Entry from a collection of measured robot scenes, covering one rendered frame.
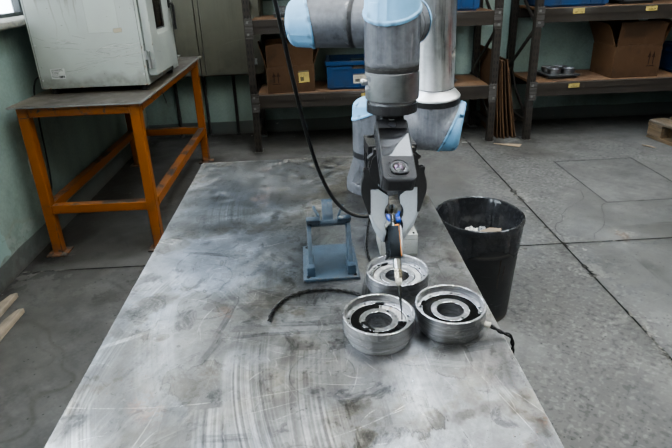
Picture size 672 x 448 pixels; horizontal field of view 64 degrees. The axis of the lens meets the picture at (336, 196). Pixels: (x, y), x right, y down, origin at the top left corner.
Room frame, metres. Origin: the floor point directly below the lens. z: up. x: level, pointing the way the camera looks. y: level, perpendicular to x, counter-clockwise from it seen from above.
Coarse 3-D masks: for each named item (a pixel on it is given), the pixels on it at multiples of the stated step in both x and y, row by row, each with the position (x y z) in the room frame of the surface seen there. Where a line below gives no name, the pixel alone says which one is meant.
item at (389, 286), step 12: (372, 264) 0.82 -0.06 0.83; (384, 264) 0.83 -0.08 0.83; (408, 264) 0.82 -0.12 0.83; (420, 264) 0.81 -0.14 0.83; (372, 276) 0.78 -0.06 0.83; (384, 276) 0.78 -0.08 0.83; (408, 276) 0.79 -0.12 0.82; (372, 288) 0.76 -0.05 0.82; (384, 288) 0.74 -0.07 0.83; (396, 288) 0.73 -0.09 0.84; (408, 288) 0.74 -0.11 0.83; (420, 288) 0.75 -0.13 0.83; (408, 300) 0.74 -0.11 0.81
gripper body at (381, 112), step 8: (368, 104) 0.74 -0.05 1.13; (416, 104) 0.74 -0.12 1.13; (368, 112) 0.74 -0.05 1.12; (376, 112) 0.72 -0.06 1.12; (384, 112) 0.72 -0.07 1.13; (392, 112) 0.72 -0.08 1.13; (400, 112) 0.72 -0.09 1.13; (408, 112) 0.72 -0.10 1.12; (368, 136) 0.79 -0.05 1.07; (368, 144) 0.75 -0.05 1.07; (416, 144) 0.74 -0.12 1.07; (368, 152) 0.74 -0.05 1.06; (416, 152) 0.73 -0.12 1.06; (368, 160) 0.72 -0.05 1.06; (376, 160) 0.72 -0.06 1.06; (416, 160) 0.72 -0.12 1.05; (376, 168) 0.72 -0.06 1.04; (416, 168) 0.72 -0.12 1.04; (376, 176) 0.72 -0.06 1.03
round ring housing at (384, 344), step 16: (352, 304) 0.69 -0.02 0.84; (368, 304) 0.70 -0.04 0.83; (384, 304) 0.70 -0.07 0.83; (368, 320) 0.68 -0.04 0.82; (384, 320) 0.68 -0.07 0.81; (352, 336) 0.63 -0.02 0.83; (368, 336) 0.61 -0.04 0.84; (384, 336) 0.61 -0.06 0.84; (400, 336) 0.62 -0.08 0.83; (368, 352) 0.62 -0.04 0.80; (384, 352) 0.62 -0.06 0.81
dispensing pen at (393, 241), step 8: (392, 208) 0.75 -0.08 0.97; (392, 216) 0.74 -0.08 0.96; (392, 224) 0.74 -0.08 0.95; (392, 232) 0.71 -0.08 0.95; (392, 240) 0.71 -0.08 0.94; (392, 248) 0.70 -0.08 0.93; (400, 248) 0.70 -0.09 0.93; (392, 256) 0.69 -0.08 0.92; (400, 256) 0.69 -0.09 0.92; (400, 264) 0.70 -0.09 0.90; (400, 272) 0.70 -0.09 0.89; (400, 280) 0.69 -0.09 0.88; (400, 288) 0.68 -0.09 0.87; (400, 296) 0.68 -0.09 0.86; (400, 304) 0.67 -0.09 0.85
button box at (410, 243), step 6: (390, 222) 0.96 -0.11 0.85; (414, 228) 0.93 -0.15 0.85; (408, 234) 0.90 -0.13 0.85; (414, 234) 0.90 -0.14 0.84; (378, 240) 0.93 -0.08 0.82; (408, 240) 0.90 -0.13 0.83; (414, 240) 0.90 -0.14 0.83; (378, 246) 0.93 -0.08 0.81; (384, 246) 0.90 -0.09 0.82; (408, 246) 0.90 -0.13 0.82; (414, 246) 0.90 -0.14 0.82; (384, 252) 0.90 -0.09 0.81; (408, 252) 0.90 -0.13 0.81; (414, 252) 0.90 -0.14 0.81
